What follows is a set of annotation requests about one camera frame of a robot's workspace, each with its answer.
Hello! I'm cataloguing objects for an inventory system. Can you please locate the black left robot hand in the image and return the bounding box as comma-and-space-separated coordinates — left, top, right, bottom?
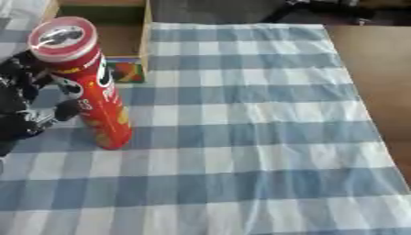
0, 50, 87, 150

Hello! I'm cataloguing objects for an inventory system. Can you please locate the red cylindrical snack can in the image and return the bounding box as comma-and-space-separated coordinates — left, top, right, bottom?
26, 16, 135, 151

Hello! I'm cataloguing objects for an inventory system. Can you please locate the tan cardboard box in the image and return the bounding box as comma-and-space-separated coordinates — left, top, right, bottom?
39, 0, 154, 84

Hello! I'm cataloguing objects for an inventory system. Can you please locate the black tripod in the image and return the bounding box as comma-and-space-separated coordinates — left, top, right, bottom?
260, 0, 411, 27

